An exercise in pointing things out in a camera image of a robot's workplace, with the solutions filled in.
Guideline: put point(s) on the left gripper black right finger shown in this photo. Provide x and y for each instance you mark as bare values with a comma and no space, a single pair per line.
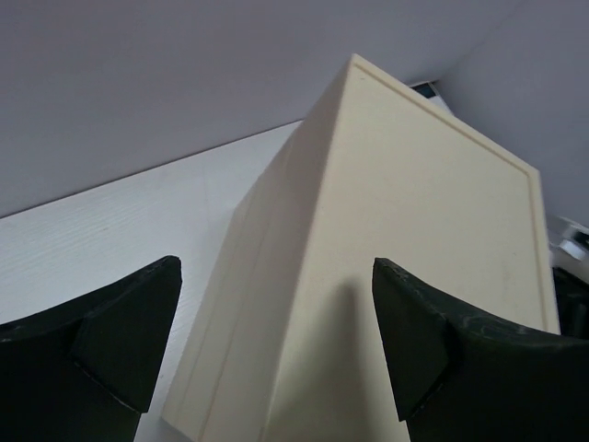
459,373

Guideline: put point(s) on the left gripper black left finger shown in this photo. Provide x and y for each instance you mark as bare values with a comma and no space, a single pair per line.
86,370

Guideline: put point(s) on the cream drawer cabinet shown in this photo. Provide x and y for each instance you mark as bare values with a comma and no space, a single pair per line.
285,346

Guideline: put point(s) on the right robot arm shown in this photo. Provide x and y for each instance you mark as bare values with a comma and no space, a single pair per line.
568,256

